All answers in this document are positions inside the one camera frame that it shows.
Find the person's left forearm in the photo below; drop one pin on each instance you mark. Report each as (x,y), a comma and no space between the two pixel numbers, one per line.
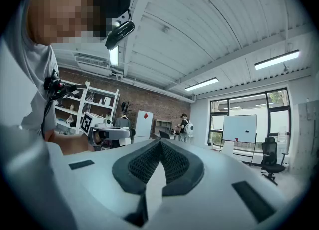
(72,144)

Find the ceiling spot lamp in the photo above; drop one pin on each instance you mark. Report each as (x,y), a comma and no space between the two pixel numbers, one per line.
(286,68)

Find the black clamp with red knob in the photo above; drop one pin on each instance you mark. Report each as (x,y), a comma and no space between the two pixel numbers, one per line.
(56,85)

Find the long ceiling light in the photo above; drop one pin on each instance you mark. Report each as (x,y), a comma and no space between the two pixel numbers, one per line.
(113,55)
(202,84)
(276,60)

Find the whiteboard on stand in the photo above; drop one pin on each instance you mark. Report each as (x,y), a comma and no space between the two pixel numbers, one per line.
(239,128)

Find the white shelf rack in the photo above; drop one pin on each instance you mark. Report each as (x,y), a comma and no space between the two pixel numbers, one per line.
(94,101)

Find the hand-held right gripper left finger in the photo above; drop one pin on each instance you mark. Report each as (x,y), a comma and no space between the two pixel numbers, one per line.
(99,174)

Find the grey metal lockers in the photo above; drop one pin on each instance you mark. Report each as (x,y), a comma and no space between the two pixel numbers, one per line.
(307,134)

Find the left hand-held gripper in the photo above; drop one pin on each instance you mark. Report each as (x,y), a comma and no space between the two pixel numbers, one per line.
(112,133)

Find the wooden cubby shelf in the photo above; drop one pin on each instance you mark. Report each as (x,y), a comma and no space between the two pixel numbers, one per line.
(163,125)

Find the white backpack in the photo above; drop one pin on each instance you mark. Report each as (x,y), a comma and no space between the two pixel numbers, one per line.
(189,128)

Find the grey printed T-shirt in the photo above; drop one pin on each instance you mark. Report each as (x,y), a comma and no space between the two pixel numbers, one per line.
(25,79)

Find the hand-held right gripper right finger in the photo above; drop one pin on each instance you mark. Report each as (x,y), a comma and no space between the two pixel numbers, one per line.
(219,174)

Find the white cabinet red sticker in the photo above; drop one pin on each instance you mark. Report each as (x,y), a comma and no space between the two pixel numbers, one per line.
(144,124)

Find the black office chair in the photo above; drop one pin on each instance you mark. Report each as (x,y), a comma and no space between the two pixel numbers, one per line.
(270,159)

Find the person's head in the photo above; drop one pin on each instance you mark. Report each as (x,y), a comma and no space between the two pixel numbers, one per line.
(62,7)

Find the grey jacket on hanger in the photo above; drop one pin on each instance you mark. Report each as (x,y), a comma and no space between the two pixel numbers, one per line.
(122,122)

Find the black framed window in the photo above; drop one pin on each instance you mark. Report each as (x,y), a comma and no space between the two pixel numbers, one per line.
(279,114)

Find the black head-worn camera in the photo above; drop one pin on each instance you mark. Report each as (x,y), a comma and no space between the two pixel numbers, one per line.
(119,33)

